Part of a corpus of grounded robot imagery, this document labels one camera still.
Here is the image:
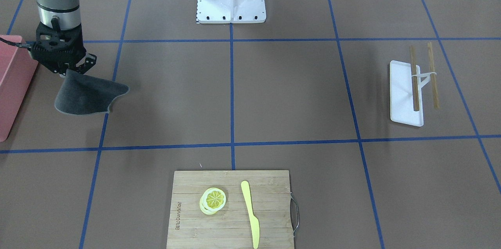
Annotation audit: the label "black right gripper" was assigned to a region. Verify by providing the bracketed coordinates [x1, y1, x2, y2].
[31, 22, 97, 75]

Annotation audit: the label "dark grey cloth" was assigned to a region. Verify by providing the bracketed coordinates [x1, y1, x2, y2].
[55, 69, 130, 115]

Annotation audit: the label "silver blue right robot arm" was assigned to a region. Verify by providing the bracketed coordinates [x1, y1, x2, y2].
[1, 0, 97, 76]

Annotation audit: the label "pink plastic bin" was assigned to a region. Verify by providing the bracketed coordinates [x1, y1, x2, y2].
[0, 42, 38, 142]

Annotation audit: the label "yellow lemon slices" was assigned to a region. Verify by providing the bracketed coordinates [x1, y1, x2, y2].
[199, 187, 227, 215]

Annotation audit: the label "bamboo cutting board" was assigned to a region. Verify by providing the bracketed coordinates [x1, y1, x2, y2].
[166, 170, 295, 249]

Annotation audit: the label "yellow plastic knife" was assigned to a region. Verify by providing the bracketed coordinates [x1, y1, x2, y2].
[240, 180, 261, 249]

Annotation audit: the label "white rectangular tray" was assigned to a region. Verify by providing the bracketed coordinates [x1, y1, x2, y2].
[389, 60, 424, 126]

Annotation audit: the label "white chopstick connector clip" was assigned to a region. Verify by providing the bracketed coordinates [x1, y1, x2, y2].
[411, 65, 436, 92]

